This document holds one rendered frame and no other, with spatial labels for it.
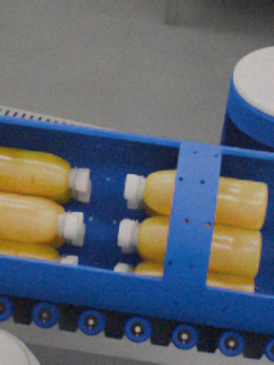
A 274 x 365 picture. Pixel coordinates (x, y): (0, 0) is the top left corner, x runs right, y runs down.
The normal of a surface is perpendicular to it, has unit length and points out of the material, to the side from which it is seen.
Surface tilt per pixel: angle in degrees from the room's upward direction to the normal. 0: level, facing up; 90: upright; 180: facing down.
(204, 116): 0
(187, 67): 0
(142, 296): 98
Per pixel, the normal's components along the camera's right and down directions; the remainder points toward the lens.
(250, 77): 0.07, -0.80
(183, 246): -0.08, 0.07
